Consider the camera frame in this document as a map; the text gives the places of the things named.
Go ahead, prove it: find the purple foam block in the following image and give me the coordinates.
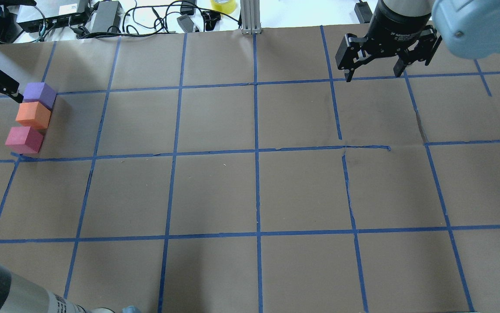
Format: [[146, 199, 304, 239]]
[[22, 83, 57, 111]]

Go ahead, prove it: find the aluminium frame post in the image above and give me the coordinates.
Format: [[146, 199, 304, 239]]
[[239, 0, 262, 34]]

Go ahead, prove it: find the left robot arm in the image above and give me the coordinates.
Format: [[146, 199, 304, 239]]
[[0, 70, 87, 313]]

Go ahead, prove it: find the yellow tape roll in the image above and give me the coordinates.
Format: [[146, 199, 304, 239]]
[[210, 0, 237, 15]]

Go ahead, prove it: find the orange foam block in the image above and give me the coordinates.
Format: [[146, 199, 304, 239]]
[[15, 101, 52, 130]]

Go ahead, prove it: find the black power adapter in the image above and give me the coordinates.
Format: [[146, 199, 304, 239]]
[[90, 0, 123, 33]]

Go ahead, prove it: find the red foam block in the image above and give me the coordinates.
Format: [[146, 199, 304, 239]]
[[5, 126, 44, 154]]

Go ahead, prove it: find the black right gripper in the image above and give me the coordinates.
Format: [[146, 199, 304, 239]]
[[335, 0, 442, 83]]

